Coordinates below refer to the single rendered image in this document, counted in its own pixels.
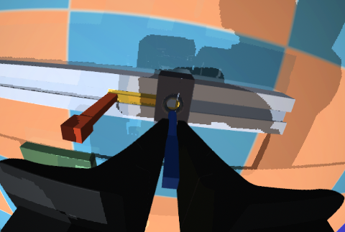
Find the blue pin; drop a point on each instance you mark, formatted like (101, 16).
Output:
(170, 175)

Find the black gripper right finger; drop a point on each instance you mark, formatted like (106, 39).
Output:
(212, 197)

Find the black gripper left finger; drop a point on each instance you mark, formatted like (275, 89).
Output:
(115, 196)

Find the aluminum rail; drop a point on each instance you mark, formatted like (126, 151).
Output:
(205, 104)

